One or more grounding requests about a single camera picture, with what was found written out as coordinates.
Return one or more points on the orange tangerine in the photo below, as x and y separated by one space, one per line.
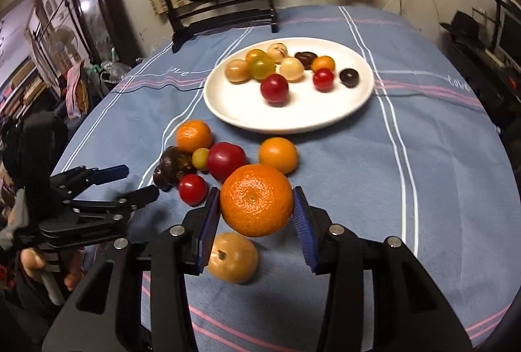
256 199
194 136

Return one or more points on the pale yellow longan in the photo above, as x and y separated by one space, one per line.
291 69

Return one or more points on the blue striped tablecloth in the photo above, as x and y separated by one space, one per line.
366 193

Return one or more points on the computer monitor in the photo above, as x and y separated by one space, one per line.
511 37

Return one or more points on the clear plastic bag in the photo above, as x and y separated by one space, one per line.
112 69

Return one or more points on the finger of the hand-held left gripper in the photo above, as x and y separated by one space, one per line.
112 172
138 195

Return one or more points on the pink cloth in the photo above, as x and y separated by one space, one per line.
75 89

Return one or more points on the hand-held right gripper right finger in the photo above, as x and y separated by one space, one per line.
304 228

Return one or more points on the large red tomato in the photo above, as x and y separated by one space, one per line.
226 161

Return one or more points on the tan longan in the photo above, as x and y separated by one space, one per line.
277 52

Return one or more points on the dark purple plum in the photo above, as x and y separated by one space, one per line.
349 77

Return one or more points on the electric fan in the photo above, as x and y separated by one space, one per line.
63 42

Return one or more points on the black hat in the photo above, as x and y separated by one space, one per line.
464 24

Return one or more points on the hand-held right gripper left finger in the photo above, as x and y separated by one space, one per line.
207 232

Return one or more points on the green-yellow tomato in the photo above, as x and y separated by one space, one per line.
262 68

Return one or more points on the orange cherry tomato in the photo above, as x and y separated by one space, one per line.
323 62

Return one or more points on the smooth orange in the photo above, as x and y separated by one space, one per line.
278 155

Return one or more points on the dark red mangosteen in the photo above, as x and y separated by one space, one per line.
274 89

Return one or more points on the person's left hand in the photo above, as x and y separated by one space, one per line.
34 260

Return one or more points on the red cherry tomato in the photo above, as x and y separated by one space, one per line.
323 79
193 189

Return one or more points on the white plate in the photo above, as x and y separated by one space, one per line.
346 108

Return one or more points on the dark wooden frame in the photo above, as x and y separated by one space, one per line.
91 2

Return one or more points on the small dark plum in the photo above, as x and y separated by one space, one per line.
305 59

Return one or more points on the small yellow cherry tomato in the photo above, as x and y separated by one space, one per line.
200 158

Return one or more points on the black computer desk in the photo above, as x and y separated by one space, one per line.
480 71

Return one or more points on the tan small apple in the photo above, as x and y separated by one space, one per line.
233 257

